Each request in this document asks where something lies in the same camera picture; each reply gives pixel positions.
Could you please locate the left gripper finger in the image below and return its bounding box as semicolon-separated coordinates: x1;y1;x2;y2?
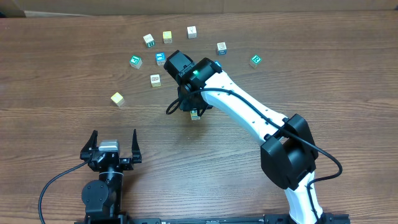
131;129;142;164
80;130;98;161

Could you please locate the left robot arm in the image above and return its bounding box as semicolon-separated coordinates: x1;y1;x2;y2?
80;131;142;223

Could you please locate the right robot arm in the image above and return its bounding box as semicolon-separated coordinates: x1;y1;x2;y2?
164;50;325;223

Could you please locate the wooden block yellow side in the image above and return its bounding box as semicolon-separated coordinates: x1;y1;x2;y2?
150;74;161;87

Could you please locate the blue letter T block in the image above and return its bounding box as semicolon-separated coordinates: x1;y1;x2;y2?
155;52;166;66

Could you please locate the white block blue side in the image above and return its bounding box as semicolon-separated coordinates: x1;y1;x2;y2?
216;42;227;55

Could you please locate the yellow top block near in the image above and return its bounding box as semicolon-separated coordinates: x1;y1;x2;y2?
111;92;125;107

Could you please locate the yellow top block far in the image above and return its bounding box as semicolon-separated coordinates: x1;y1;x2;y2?
162;30;172;44

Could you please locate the green letter block left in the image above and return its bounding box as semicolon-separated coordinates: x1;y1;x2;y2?
129;55;142;69

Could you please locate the white block top centre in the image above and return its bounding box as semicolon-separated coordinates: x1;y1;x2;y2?
187;26;197;39

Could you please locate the green letter R block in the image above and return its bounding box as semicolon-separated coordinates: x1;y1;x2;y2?
249;55;262;68

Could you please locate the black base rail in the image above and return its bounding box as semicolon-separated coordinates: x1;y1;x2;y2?
74;213;351;224

